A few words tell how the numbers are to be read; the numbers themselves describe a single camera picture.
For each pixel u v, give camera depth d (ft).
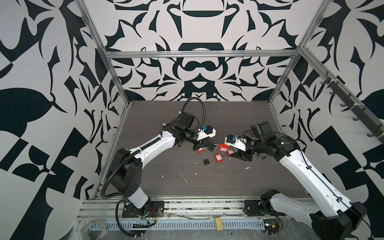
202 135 2.20
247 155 2.07
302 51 2.87
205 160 2.96
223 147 2.37
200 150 3.06
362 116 1.80
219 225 2.26
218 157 2.98
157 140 1.75
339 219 1.20
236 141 1.98
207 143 2.33
